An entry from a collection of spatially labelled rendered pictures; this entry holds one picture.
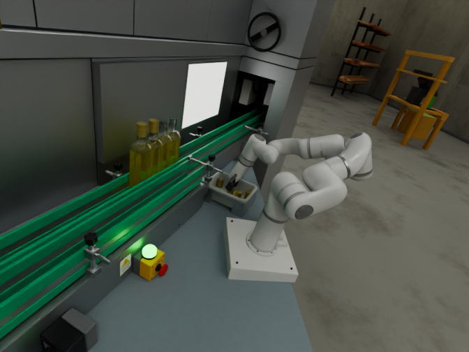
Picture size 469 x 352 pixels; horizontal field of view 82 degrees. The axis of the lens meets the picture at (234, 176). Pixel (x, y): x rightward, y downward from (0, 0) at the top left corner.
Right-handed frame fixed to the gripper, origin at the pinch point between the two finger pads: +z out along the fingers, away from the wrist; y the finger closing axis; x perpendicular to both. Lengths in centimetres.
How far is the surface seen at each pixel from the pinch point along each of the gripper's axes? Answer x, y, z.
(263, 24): -46, -69, -60
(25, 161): -40, 69, -14
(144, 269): 1, 60, 3
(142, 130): -27, 41, -25
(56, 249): -15, 76, -7
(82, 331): 3, 83, -1
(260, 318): 38, 50, -2
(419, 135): 208, -655, 24
